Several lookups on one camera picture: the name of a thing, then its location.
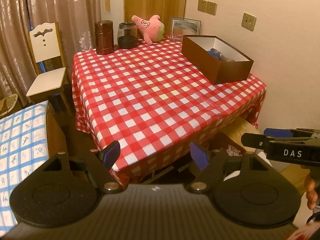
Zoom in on white wooden chair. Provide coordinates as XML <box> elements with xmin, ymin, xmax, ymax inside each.
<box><xmin>26</xmin><ymin>22</ymin><xmax>72</xmax><ymax>113</ymax></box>

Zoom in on red white checkered tablecloth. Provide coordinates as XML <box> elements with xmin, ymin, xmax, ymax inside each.
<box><xmin>72</xmin><ymin>39</ymin><xmax>266</xmax><ymax>186</ymax></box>

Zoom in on glass jar dark contents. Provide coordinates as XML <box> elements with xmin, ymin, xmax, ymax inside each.
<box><xmin>117</xmin><ymin>22</ymin><xmax>138</xmax><ymax>49</ymax></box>

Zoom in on grey cloth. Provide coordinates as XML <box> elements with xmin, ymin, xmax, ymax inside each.
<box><xmin>208</xmin><ymin>48</ymin><xmax>234</xmax><ymax>62</ymax></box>

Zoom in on wall socket plate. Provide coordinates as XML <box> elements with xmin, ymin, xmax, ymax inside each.
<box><xmin>241</xmin><ymin>13</ymin><xmax>257</xmax><ymax>31</ymax></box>

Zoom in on brown box white inside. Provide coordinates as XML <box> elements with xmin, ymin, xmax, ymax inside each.
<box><xmin>181</xmin><ymin>35</ymin><xmax>253</xmax><ymax>85</ymax></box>

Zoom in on brown cylindrical canister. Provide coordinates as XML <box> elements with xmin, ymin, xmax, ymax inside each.
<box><xmin>94</xmin><ymin>20</ymin><xmax>114</xmax><ymax>55</ymax></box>

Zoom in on blue white checkered cloth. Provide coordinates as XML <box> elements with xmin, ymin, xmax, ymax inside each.
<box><xmin>0</xmin><ymin>101</ymin><xmax>49</xmax><ymax>236</ymax></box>

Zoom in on wooden door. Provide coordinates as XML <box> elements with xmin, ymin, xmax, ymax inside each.
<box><xmin>123</xmin><ymin>0</ymin><xmax>189</xmax><ymax>29</ymax></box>

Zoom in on framed picture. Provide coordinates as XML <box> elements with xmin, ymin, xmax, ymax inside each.
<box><xmin>170</xmin><ymin>17</ymin><xmax>201</xmax><ymax>41</ymax></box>

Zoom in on pink starfish plush toy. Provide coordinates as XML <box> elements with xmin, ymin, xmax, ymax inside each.
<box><xmin>131</xmin><ymin>15</ymin><xmax>165</xmax><ymax>45</ymax></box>

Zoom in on person's right hand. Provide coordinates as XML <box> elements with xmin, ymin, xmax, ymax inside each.
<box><xmin>304</xmin><ymin>174</ymin><xmax>318</xmax><ymax>210</ymax></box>

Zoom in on beige curtain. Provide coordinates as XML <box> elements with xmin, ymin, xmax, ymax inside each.
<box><xmin>1</xmin><ymin>0</ymin><xmax>101</xmax><ymax>105</ymax></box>

